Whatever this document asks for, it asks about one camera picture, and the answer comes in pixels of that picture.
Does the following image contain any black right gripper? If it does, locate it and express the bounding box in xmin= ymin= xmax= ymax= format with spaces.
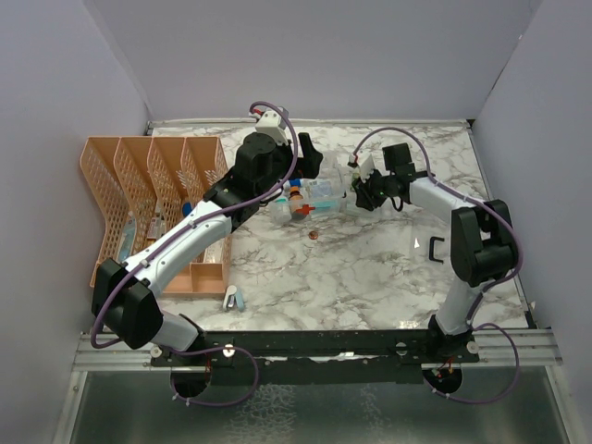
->
xmin=352 ymin=166 xmax=396 ymax=211

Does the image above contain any small items pack teal header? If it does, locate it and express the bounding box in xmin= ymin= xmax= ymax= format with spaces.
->
xmin=306 ymin=179 xmax=333 ymax=199

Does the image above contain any clear plastic tray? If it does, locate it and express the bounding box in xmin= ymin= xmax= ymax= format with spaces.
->
xmin=343 ymin=188 xmax=414 ymax=229

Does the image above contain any clear plastic medicine box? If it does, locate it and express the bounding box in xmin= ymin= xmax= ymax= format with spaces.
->
xmin=266 ymin=156 xmax=347 ymax=225

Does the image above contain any brown bottle orange cap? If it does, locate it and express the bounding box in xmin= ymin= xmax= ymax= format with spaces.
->
xmin=289 ymin=186 xmax=306 ymax=220

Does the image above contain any cotton swab pack teal header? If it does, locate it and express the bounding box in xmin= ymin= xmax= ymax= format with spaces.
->
xmin=310 ymin=200 xmax=341 ymax=213

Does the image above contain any white disinfectant bottle green label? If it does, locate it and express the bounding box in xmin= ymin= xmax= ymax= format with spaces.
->
xmin=271 ymin=198 xmax=291 ymax=224

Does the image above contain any white gauze pouch blue print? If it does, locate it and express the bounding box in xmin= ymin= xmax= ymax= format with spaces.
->
xmin=203 ymin=236 xmax=231 ymax=265

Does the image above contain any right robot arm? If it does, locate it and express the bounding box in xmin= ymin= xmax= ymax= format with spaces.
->
xmin=348 ymin=142 xmax=520 ymax=362

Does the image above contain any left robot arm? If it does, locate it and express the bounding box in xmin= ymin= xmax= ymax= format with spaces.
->
xmin=91 ymin=132 xmax=323 ymax=365

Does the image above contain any medicine box in organizer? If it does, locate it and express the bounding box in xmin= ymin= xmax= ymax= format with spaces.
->
xmin=146 ymin=215 xmax=165 ymax=245

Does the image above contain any white teal thermometer case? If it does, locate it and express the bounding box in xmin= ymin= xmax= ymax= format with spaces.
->
xmin=223 ymin=285 xmax=245 ymax=312

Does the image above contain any blue item in organizer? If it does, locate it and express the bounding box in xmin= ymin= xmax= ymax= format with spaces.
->
xmin=117 ymin=216 xmax=136 ymax=263

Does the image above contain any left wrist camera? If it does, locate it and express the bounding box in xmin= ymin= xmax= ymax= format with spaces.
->
xmin=254 ymin=110 xmax=289 ymax=146

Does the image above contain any clear box lid black handle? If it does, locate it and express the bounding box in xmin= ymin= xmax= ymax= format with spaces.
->
xmin=409 ymin=216 xmax=456 ymax=296

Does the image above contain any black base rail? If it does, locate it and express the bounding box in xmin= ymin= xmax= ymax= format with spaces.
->
xmin=151 ymin=329 xmax=479 ymax=386

